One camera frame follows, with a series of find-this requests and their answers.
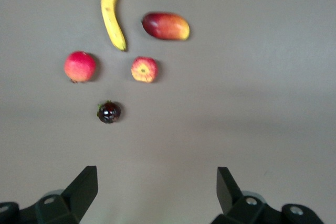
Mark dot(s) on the pink red pomegranate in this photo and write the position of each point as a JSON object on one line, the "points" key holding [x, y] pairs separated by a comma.
{"points": [[80, 66]]}

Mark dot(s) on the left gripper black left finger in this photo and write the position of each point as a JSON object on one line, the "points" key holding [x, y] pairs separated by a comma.
{"points": [[78, 195]]}

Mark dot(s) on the red yellow striped apple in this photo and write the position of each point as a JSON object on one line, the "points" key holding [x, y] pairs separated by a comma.
{"points": [[144, 69]]}

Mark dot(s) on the red yellow mango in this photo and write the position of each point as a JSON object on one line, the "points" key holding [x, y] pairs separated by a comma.
{"points": [[166, 26]]}

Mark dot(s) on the dark purple mangosteen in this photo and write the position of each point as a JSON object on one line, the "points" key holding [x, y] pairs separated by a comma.
{"points": [[109, 112]]}

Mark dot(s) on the yellow banana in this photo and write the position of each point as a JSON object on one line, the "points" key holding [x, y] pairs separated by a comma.
{"points": [[110, 11]]}

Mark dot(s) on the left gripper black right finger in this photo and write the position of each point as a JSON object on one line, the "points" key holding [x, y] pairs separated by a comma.
{"points": [[231, 197]]}

